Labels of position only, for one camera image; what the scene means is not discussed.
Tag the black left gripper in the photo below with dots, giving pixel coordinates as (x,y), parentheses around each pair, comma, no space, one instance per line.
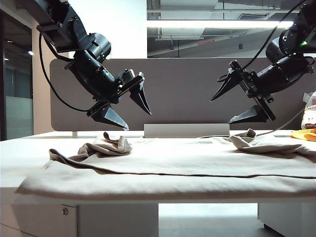
(118,89)

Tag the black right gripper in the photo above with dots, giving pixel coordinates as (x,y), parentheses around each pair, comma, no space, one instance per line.
(251,84)

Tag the beige T-shirt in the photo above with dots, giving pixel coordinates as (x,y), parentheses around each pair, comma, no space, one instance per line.
(160,168)

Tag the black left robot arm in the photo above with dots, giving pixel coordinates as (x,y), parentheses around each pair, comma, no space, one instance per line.
(81,49)

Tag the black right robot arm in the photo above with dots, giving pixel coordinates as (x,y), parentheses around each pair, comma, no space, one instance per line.
(286,66)

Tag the grey-brown desk divider panel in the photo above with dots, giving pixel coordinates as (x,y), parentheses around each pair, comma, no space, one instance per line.
(177,98)

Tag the red ceiling sign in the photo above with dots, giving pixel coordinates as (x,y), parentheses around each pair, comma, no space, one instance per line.
(205,42)

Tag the yellow cloth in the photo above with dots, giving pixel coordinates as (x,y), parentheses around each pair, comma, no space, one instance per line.
(302,134)

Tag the clear snack bag red print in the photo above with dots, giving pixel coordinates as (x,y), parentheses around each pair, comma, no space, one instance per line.
(309,116)

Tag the white ceiling light strip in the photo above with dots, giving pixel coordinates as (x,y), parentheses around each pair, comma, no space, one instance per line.
(209,24)

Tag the white drawer cabinet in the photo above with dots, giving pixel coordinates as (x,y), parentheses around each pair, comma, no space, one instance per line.
(98,222)

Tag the round cabinet lock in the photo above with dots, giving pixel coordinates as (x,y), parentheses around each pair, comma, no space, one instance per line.
(65,211)

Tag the white side cabinet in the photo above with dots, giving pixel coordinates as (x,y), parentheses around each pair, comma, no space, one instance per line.
(288,217)

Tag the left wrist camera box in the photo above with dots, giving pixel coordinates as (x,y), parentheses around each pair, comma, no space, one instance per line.
(128,75)

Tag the small white divider bracket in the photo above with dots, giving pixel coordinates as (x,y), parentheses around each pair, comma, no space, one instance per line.
(74,134)

